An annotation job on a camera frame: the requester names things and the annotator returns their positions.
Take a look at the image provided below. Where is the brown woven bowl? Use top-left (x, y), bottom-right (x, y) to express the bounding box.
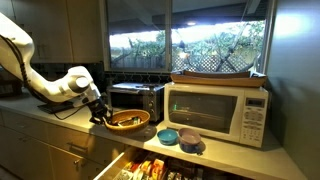
top-left (104, 109), bottom-right (152, 136)

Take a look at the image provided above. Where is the wooden tray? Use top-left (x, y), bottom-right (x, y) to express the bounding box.
top-left (169, 69), bottom-right (268, 89)

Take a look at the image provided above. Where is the black flat mat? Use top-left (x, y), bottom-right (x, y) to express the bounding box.
top-left (37, 101), bottom-right (76, 115)

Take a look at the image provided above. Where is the purple bowl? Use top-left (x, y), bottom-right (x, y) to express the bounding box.
top-left (177, 127), bottom-right (203, 155)

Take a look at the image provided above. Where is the open wooden drawer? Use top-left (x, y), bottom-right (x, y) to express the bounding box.
top-left (92, 146), bottom-right (214, 180)

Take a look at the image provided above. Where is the gray toaster oven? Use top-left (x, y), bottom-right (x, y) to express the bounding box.
top-left (106, 82), bottom-right (165, 123)

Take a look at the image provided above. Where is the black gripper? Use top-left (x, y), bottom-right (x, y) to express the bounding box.
top-left (87, 96), bottom-right (115, 126)

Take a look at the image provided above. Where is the orange snack packet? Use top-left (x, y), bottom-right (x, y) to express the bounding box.
top-left (150, 158), bottom-right (166, 180)

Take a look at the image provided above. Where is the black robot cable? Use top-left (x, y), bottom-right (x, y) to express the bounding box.
top-left (0, 34), bottom-right (85, 122)

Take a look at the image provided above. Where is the teal bowl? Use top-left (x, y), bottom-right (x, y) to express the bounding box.
top-left (156, 129), bottom-right (179, 146)

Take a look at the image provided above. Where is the white microwave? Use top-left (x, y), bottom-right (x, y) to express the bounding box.
top-left (163, 81), bottom-right (270, 149)

